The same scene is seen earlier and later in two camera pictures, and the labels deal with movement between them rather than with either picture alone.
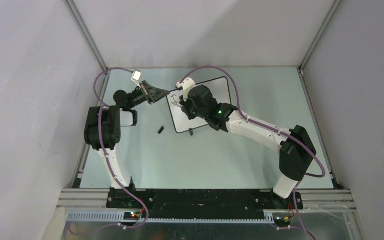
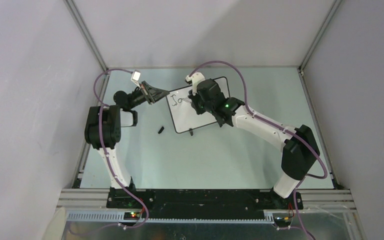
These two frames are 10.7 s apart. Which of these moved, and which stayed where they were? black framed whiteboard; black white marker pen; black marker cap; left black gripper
Moved: black white marker pen
Stayed: left black gripper; black framed whiteboard; black marker cap
